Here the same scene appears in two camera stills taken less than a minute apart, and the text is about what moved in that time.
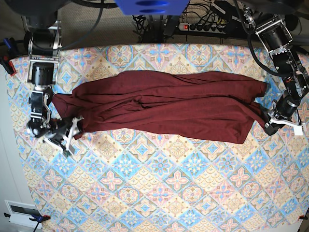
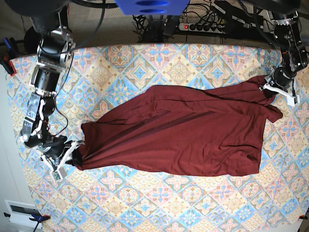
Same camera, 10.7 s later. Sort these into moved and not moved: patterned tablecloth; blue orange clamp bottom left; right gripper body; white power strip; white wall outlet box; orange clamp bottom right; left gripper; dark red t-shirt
Moved: left gripper; dark red t-shirt; right gripper body
Not moved: orange clamp bottom right; white power strip; white wall outlet box; blue orange clamp bottom left; patterned tablecloth
